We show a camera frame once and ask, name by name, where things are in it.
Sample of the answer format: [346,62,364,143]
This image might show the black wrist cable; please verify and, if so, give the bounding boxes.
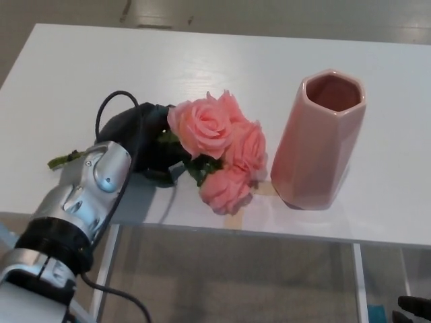
[69,89,180,323]

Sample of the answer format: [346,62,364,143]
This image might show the pink artificial rose bouquet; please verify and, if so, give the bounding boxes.
[46,89,269,217]

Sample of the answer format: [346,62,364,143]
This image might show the white metal table leg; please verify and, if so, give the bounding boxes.
[90,223,121,319]
[352,242,370,323]

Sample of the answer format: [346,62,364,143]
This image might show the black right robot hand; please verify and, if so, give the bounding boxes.
[391,295,431,323]

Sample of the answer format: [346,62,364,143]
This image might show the pink faceted ceramic vase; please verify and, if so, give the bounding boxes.
[269,68,368,211]

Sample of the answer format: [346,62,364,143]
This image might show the light blue metal frame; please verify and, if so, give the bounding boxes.
[0,220,96,323]

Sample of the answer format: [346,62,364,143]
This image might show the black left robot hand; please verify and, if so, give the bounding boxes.
[100,102,185,185]

